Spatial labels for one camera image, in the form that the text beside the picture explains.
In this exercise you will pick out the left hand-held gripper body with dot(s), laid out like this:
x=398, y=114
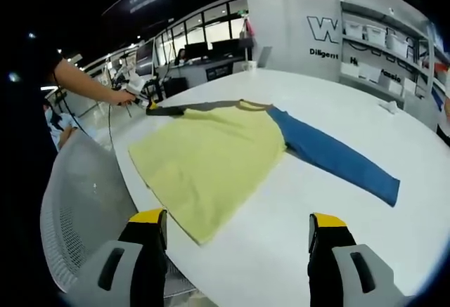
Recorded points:
x=136, y=90

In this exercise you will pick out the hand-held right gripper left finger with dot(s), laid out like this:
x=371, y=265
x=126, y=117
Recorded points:
x=112, y=272

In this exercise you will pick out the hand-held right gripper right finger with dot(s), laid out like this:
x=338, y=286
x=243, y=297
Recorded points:
x=348, y=272

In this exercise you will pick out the yellow blue grey garment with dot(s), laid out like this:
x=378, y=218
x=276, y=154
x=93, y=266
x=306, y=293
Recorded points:
x=211, y=152

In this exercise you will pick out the person's left hand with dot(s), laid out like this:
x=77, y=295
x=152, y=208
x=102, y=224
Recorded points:
x=123, y=98

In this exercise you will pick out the black cabinet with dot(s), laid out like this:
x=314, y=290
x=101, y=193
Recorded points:
x=175, y=86

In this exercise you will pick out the large display screen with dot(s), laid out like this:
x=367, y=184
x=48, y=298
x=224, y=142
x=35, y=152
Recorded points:
x=146, y=57

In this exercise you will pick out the office reception counter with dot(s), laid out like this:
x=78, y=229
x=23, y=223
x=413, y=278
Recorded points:
x=211, y=71

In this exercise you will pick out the black computer monitor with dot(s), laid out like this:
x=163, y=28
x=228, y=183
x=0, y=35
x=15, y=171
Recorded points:
x=196, y=51
x=225, y=48

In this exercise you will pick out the grey mesh office chair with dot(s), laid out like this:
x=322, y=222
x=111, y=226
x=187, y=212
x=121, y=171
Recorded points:
x=81, y=198

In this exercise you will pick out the person's dark shirt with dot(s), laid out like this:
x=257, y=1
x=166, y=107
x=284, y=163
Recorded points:
x=31, y=85

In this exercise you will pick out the white cup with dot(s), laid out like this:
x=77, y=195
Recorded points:
x=252, y=66

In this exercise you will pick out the coat stand with bags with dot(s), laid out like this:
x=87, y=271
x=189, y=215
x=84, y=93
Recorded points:
x=247, y=36

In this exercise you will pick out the white crumpled cloth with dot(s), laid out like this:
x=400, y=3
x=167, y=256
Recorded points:
x=388, y=106

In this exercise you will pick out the grey metal shelf rack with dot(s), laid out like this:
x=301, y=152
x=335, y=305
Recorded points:
x=418, y=50

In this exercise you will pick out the set of white storage bins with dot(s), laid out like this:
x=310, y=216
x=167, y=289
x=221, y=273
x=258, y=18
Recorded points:
x=379, y=36

